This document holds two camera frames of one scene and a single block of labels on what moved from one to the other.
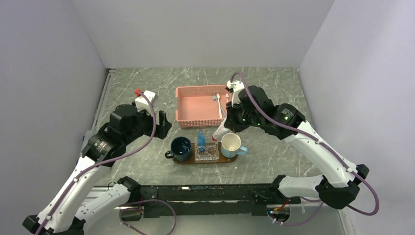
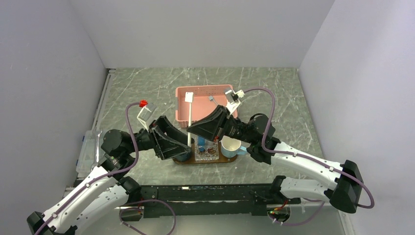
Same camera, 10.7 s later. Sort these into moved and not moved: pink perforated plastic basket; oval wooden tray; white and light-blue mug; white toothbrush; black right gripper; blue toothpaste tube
Moved: white toothbrush; black right gripper
Not moved: oval wooden tray; pink perforated plastic basket; white and light-blue mug; blue toothpaste tube
